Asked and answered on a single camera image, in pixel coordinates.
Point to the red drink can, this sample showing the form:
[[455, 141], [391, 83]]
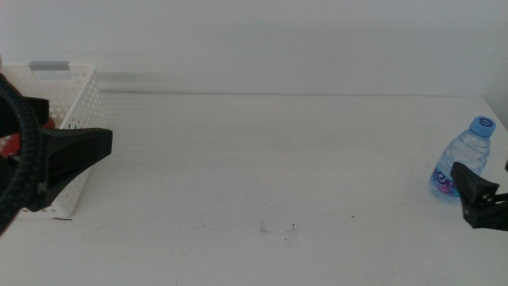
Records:
[[8, 145]]

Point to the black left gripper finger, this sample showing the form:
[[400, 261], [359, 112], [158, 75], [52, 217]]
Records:
[[39, 111], [67, 151]]

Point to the clear water bottle blue cap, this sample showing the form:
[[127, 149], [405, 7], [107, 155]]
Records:
[[472, 147]]

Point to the white perforated plastic basket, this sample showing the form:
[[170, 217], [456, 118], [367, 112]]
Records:
[[83, 99]]

